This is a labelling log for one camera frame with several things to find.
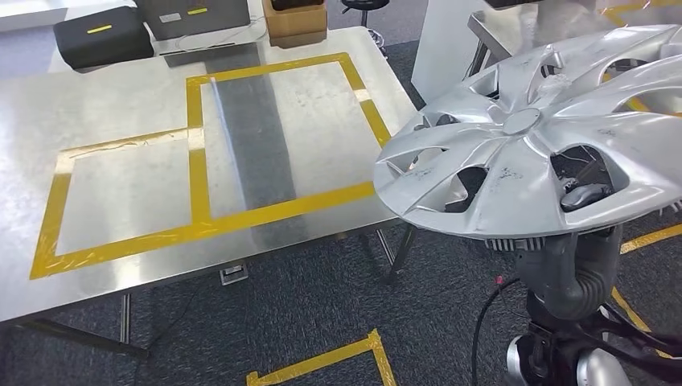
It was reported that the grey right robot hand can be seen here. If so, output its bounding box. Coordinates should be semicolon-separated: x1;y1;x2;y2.
514;183;624;319

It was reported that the silver wheel cover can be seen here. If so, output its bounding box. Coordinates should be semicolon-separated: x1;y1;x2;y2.
372;23;682;253

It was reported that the steel workbench table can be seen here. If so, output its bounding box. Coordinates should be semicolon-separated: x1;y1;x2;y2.
0;27;419;360
467;0;682;118

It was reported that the yellow floor tape outline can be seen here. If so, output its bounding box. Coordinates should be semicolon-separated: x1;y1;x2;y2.
610;222;682;360

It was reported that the white partition panel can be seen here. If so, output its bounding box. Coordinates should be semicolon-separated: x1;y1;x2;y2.
410;0;512;103

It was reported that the yellow floor tape corner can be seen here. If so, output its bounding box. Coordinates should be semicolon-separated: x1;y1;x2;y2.
244;328;399;386

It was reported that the black round stool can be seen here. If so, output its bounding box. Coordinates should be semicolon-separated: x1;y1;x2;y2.
340;0;391;27

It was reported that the grey floor socket box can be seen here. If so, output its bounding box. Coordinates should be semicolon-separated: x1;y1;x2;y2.
219;262;250;287

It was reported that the cardboard box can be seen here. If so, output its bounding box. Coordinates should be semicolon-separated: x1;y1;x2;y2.
261;0;329;50

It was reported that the black tray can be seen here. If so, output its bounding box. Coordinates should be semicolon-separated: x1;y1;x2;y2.
270;0;326;13

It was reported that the grey case yellow label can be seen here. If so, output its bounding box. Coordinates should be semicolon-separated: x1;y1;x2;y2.
133;0;253;42

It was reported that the black case yellow label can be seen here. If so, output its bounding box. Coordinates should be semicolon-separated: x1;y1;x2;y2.
51;6;155;71

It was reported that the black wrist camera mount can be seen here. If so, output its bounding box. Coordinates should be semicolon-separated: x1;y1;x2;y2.
585;306;682;374

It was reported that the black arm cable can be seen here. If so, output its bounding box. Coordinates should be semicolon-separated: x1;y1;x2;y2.
471;277;520;386

